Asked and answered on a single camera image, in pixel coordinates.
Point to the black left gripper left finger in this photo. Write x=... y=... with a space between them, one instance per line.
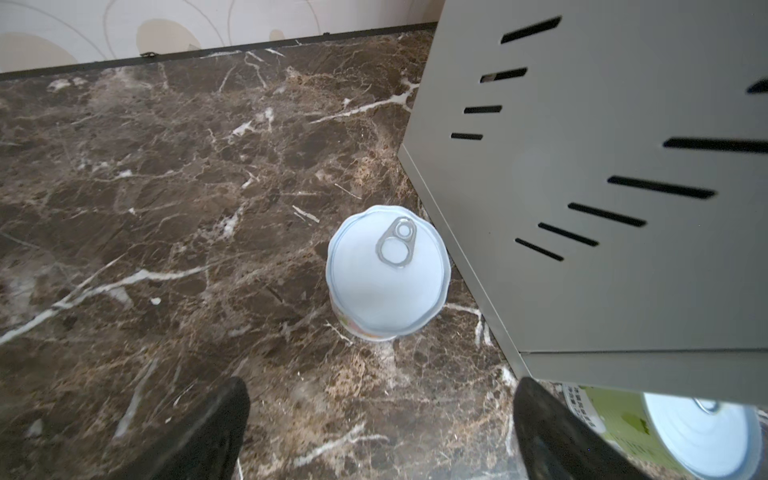
x=205 y=444

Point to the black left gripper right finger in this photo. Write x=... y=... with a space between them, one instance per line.
x=555 y=444

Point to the pink label can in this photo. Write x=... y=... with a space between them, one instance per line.
x=388 y=273

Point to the green label can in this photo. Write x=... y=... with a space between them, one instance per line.
x=706 y=438

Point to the grey metal cabinet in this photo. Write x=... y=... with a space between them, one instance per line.
x=598 y=171

